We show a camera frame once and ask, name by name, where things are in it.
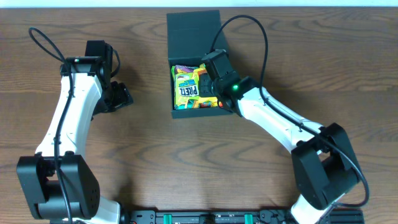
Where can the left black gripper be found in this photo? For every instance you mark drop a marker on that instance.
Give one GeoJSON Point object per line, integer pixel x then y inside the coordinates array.
{"type": "Point", "coordinates": [123, 96]}

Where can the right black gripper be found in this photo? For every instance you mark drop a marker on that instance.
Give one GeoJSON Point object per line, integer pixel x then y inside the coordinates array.
{"type": "Point", "coordinates": [204, 86]}

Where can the green Pretz snack box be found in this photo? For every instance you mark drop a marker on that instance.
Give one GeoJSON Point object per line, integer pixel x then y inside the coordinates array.
{"type": "Point", "coordinates": [187, 89]}

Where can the dark green box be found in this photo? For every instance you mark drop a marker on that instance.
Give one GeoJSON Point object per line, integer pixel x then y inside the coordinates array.
{"type": "Point", "coordinates": [189, 38]}

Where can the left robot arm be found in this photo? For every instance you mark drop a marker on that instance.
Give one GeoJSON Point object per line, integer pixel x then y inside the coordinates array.
{"type": "Point", "coordinates": [56, 181]}

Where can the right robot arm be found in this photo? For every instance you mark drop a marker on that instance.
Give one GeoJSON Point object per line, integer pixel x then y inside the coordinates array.
{"type": "Point", "coordinates": [324, 163]}

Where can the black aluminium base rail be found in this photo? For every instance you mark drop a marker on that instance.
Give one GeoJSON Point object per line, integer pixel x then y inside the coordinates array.
{"type": "Point", "coordinates": [267, 216]}

